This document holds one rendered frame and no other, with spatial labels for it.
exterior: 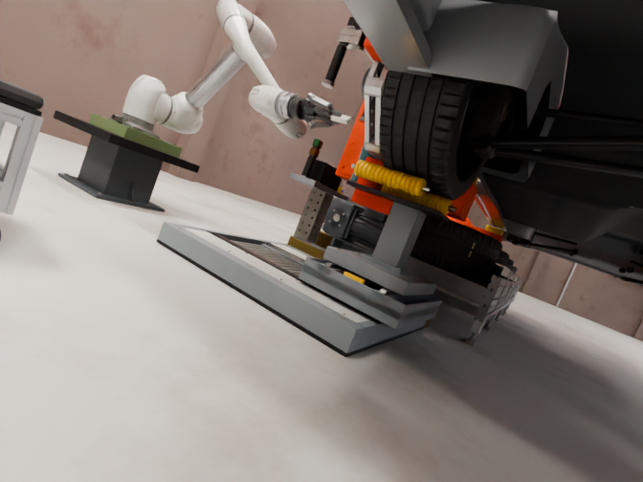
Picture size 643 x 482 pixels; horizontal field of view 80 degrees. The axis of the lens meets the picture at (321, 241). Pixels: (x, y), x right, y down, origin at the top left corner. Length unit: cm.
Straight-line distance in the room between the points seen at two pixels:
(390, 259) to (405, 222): 14
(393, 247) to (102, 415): 101
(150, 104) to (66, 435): 179
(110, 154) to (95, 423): 166
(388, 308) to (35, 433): 85
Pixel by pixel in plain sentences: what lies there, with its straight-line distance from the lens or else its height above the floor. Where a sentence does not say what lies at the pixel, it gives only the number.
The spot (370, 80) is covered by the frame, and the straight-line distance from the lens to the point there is 129.
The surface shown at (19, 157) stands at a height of 21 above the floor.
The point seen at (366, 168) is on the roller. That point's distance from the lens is 132.
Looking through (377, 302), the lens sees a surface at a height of 14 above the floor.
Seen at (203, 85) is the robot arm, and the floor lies 69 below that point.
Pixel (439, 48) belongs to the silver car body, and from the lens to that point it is 105.
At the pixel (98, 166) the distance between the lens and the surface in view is 216.
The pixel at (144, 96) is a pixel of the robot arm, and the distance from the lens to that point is 216.
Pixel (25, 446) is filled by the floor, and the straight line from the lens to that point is 54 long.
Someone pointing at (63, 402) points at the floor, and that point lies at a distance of 60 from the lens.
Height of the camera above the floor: 34
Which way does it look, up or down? 5 degrees down
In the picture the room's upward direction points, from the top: 22 degrees clockwise
